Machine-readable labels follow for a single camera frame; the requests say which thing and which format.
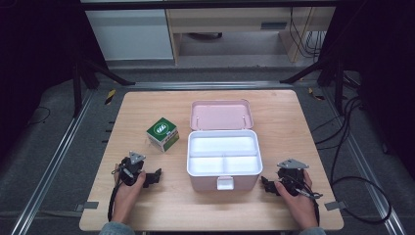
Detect thin black floor cable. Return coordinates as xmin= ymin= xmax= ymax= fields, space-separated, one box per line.
xmin=26 ymin=105 xmax=52 ymax=127

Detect aluminium rail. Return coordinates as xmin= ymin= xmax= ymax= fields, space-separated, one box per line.
xmin=321 ymin=87 xmax=408 ymax=235
xmin=126 ymin=80 xmax=295 ymax=91
xmin=10 ymin=90 xmax=95 ymax=235

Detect black floor cables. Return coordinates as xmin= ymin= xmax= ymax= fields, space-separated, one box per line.
xmin=310 ymin=95 xmax=364 ymax=185

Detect white divided tray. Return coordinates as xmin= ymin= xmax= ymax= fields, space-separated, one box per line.
xmin=186 ymin=129 xmax=264 ymax=177

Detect black metal stand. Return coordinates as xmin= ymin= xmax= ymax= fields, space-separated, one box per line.
xmin=279 ymin=53 xmax=347 ymax=116
xmin=71 ymin=57 xmax=136 ymax=118

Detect white cabinet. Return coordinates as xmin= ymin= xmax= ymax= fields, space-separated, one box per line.
xmin=85 ymin=9 xmax=175 ymax=62

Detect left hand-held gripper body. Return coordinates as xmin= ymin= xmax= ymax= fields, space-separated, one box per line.
xmin=115 ymin=150 xmax=147 ymax=187

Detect left hand-held gripper cable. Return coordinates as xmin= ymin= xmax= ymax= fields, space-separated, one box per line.
xmin=107 ymin=164 xmax=124 ymax=223

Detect black hanging desk cables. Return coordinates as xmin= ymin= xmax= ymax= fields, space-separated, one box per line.
xmin=289 ymin=7 xmax=328 ymax=64

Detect pink storage box with lid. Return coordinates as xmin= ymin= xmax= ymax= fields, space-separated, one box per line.
xmin=186 ymin=99 xmax=264 ymax=192

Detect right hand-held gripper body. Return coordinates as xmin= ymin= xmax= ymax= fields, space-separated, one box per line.
xmin=276 ymin=159 xmax=310 ymax=198

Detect yellow and black tape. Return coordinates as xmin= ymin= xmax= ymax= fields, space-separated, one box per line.
xmin=104 ymin=88 xmax=117 ymax=106

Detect person's left hand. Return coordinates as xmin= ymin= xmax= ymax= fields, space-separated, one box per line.
xmin=112 ymin=164 xmax=147 ymax=225

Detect right hand-held gripper cable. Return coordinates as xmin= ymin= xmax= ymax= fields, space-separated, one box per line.
xmin=293 ymin=180 xmax=324 ymax=227

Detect person's right hand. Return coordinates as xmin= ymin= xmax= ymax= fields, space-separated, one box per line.
xmin=273 ymin=169 xmax=319 ymax=230

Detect light wooden desk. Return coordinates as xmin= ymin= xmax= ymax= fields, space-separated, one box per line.
xmin=164 ymin=7 xmax=337 ymax=65

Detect green and white carton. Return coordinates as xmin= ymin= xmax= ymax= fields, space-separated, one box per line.
xmin=146 ymin=117 xmax=180 ymax=154

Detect black looped floor cable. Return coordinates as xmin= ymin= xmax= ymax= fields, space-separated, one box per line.
xmin=330 ymin=175 xmax=392 ymax=226

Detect hand-held gripper cable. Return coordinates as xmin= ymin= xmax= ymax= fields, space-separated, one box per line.
xmin=107 ymin=164 xmax=124 ymax=223
xmin=293 ymin=180 xmax=324 ymax=227

